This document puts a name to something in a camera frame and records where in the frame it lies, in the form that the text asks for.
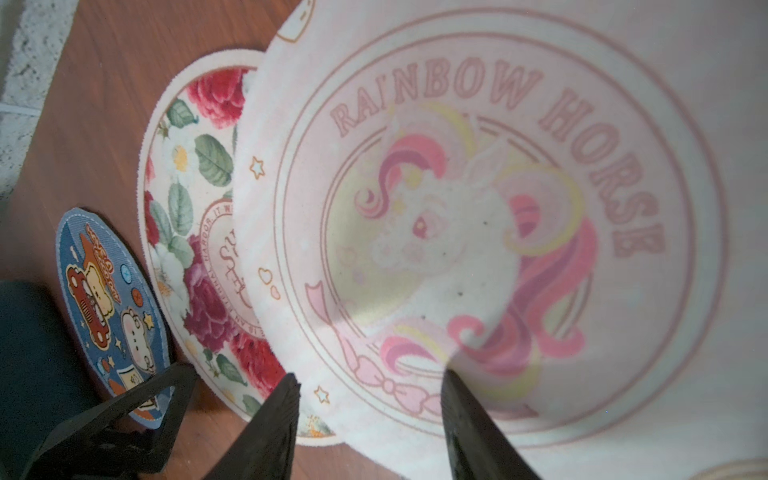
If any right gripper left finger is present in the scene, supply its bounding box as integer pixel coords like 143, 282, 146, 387
205, 373, 301, 480

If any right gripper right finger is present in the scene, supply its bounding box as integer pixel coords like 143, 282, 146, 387
441, 370, 539, 480

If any white dog face coaster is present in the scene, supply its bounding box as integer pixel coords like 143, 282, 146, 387
691, 458, 768, 480

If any white pink sketch coaster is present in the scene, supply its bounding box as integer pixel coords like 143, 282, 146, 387
234, 1, 767, 479

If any floral pink coaster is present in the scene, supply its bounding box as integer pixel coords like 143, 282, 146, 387
136, 49, 337, 448

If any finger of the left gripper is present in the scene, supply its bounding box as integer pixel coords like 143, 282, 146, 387
21, 363, 198, 479

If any blue cartoon animals coaster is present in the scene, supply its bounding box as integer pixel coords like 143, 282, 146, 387
55, 208, 172, 397

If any teal storage box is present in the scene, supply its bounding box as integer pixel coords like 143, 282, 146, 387
1, 281, 101, 479

